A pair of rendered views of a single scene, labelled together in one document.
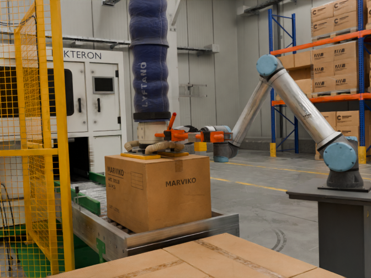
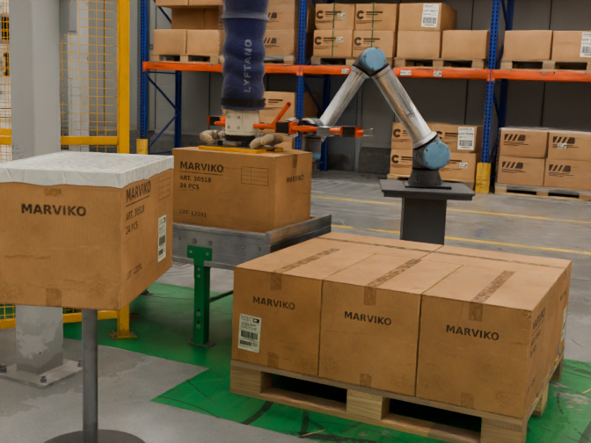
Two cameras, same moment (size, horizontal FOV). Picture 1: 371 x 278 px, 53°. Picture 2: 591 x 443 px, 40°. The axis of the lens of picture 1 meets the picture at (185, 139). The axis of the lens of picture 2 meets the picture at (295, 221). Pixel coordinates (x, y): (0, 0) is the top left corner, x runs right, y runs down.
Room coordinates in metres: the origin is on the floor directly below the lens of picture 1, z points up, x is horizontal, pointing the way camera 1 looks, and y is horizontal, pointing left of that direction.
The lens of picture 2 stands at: (-1.40, 2.13, 1.27)
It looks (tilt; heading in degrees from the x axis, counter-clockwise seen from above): 9 degrees down; 328
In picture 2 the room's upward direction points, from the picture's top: 2 degrees clockwise
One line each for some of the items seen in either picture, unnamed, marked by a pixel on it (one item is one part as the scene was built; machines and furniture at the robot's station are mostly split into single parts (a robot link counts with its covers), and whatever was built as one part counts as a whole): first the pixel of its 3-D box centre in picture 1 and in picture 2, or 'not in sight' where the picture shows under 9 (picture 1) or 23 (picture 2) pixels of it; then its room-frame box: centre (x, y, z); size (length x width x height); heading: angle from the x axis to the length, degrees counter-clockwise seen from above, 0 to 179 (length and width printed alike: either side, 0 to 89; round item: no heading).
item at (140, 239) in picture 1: (186, 229); (301, 228); (1.96, 0.01, 0.58); 0.70 x 0.03 x 0.06; 122
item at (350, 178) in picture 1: (344, 176); (425, 175); (2.07, -0.88, 0.81); 0.19 x 0.19 x 0.10
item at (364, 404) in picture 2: not in sight; (405, 367); (1.22, -0.10, 0.07); 1.20 x 1.00 x 0.14; 32
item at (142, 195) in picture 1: (154, 188); (242, 189); (2.24, 0.20, 0.75); 0.60 x 0.40 x 0.40; 32
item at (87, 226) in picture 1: (67, 212); (75, 228); (2.77, 0.91, 0.50); 2.31 x 0.05 x 0.19; 32
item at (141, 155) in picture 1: (139, 153); (232, 146); (2.21, 0.28, 0.97); 0.34 x 0.10 x 0.05; 33
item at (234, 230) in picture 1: (187, 249); (300, 249); (1.96, 0.01, 0.48); 0.70 x 0.03 x 0.15; 122
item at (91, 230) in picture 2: not in sight; (89, 222); (1.12, 1.35, 0.82); 0.60 x 0.40 x 0.40; 143
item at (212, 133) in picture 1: (212, 136); (351, 131); (1.76, -0.13, 1.08); 0.08 x 0.07 x 0.05; 33
